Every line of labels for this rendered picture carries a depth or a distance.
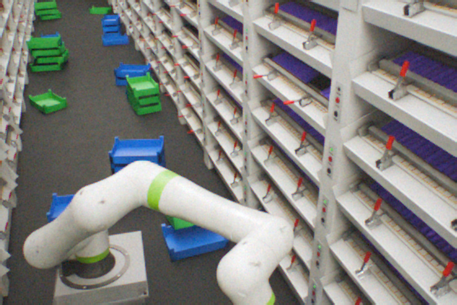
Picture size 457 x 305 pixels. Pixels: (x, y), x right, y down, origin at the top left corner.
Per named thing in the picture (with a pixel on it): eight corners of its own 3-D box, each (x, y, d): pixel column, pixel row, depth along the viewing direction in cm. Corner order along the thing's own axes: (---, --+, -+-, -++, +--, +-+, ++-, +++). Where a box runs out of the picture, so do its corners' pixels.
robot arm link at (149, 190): (112, 202, 127) (107, 165, 121) (143, 183, 136) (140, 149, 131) (157, 225, 118) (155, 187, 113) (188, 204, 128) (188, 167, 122)
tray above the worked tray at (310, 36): (335, 81, 128) (325, 39, 120) (255, 31, 177) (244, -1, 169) (393, 50, 130) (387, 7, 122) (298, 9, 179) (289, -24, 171)
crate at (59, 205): (49, 226, 236) (46, 214, 232) (55, 204, 253) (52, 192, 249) (106, 219, 241) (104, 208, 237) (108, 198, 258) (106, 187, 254)
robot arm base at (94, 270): (37, 282, 154) (33, 268, 151) (50, 255, 167) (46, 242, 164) (112, 277, 155) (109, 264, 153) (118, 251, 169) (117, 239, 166)
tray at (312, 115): (329, 140, 138) (322, 117, 132) (255, 77, 187) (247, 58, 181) (382, 111, 140) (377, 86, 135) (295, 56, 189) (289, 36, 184)
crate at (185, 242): (171, 262, 213) (170, 249, 209) (162, 236, 229) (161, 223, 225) (229, 246, 222) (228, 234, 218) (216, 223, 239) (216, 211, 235)
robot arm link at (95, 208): (11, 247, 141) (70, 189, 105) (54, 223, 153) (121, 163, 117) (32, 280, 141) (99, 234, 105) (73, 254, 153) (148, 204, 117)
